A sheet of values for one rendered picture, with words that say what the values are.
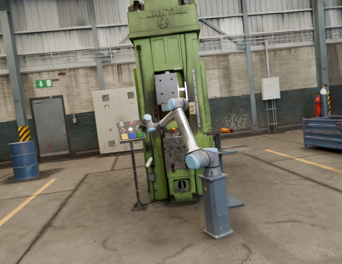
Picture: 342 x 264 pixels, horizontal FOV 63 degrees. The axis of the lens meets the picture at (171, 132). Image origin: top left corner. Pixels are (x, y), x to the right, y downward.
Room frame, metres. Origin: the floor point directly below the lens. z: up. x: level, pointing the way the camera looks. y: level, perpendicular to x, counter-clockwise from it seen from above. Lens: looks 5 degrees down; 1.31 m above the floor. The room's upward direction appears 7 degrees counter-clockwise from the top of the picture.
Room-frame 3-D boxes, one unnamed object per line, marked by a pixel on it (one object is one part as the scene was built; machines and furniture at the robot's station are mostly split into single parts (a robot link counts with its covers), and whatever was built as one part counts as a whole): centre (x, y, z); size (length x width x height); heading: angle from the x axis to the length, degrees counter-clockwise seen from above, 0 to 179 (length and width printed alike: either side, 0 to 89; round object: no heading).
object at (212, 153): (2.74, -0.36, 0.79); 0.17 x 0.15 x 0.18; 126
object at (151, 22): (4.18, -0.07, 2.60); 0.99 x 0.60 x 0.59; 88
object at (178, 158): (4.02, -0.08, 0.69); 0.56 x 0.38 x 0.45; 178
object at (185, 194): (4.02, -0.08, 0.23); 0.55 x 0.37 x 0.47; 178
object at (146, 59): (4.17, 0.26, 1.15); 0.44 x 0.26 x 2.30; 178
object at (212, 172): (2.74, -0.36, 0.65); 0.19 x 0.19 x 0.10
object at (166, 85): (4.01, -0.06, 1.56); 0.42 x 0.39 x 0.40; 178
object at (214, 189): (2.74, -0.36, 0.30); 0.22 x 0.22 x 0.60; 26
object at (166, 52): (4.16, -0.07, 2.06); 0.44 x 0.41 x 0.47; 178
